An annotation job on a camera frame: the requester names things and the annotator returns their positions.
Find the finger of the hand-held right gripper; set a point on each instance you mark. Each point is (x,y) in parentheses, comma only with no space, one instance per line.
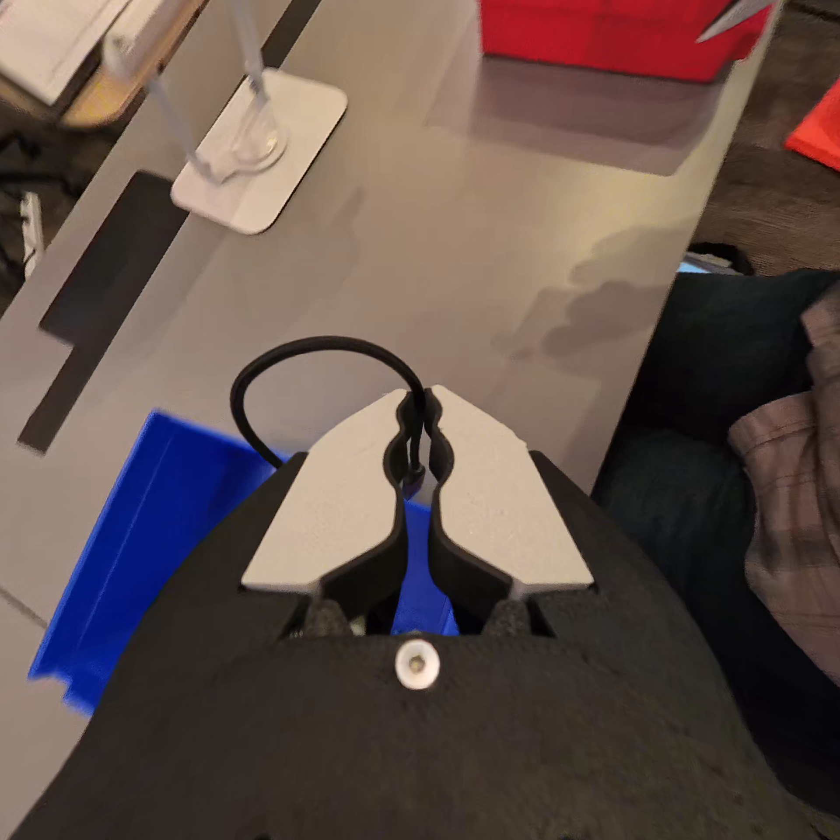
(738,16)

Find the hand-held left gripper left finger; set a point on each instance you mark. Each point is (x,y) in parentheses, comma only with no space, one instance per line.
(328,518)

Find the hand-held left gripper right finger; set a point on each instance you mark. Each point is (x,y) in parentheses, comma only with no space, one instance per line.
(512,518)

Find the red plastic bin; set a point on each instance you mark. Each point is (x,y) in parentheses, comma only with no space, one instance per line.
(590,33)

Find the blue plastic bin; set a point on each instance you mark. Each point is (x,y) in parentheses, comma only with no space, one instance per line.
(131,558)

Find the black floor bag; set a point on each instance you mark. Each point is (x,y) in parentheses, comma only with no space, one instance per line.
(715,259)

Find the clear acrylic stand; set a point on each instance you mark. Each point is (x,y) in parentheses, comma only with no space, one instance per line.
(256,141)

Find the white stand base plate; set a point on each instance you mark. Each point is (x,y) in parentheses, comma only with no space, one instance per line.
(289,151)

